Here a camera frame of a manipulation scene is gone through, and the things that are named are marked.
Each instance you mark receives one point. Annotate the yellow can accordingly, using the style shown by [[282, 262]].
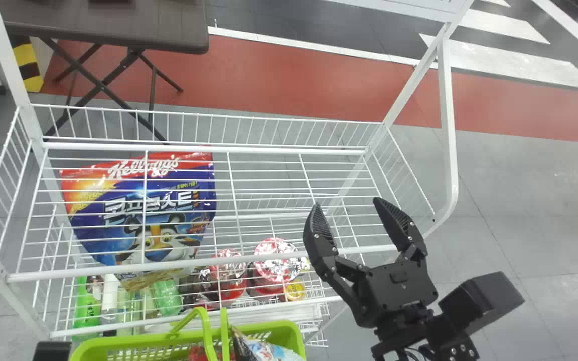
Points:
[[294, 291]]

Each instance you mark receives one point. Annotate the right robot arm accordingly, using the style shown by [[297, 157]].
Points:
[[404, 337]]

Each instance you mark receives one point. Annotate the dark side table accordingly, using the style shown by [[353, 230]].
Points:
[[118, 22]]

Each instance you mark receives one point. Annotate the white snack packet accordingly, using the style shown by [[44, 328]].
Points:
[[274, 353]]

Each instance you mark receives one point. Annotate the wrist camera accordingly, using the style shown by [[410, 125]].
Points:
[[50, 352], [479, 301]]

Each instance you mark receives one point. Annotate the green basket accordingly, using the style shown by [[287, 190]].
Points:
[[274, 336]]

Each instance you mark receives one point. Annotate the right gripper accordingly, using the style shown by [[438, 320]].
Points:
[[397, 291]]

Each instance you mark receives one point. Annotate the white bottle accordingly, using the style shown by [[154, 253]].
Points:
[[110, 298]]

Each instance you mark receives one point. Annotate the blue cereal bag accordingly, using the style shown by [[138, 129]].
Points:
[[133, 205]]

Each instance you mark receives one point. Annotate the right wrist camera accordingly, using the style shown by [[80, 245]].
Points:
[[479, 301]]

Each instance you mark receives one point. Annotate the yellow black striped post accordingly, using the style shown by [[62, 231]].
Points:
[[28, 65]]

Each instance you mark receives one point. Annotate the red noodle cup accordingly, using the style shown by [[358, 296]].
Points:
[[275, 260], [229, 281]]

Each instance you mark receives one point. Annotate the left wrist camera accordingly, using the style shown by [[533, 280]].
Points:
[[50, 352]]

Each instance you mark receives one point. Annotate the red snack packet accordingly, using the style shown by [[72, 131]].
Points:
[[199, 354]]

